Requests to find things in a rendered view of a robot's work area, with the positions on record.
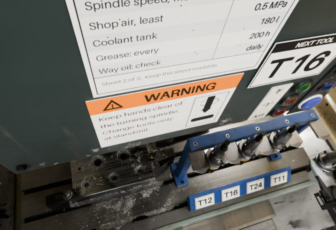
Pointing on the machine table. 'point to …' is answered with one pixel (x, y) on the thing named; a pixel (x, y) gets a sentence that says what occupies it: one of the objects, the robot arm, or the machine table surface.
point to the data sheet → (174, 27)
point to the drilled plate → (129, 175)
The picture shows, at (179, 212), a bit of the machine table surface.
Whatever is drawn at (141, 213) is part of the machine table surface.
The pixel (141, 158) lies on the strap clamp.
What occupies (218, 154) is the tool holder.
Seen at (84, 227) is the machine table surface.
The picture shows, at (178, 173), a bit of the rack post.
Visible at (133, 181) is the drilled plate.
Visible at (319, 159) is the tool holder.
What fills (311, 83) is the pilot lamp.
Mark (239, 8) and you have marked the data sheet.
